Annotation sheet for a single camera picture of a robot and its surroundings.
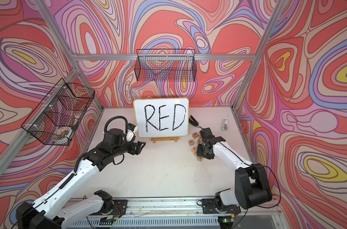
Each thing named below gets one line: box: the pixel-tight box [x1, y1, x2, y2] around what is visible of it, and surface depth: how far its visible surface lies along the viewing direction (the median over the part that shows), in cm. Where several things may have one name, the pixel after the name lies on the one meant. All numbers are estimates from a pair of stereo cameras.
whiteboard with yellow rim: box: [133, 97, 190, 138], surface depth 92 cm
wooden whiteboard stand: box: [150, 136, 179, 144], surface depth 97 cm
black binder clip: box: [188, 114, 202, 129], surface depth 110 cm
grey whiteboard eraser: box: [221, 118, 229, 132], surface depth 107 cm
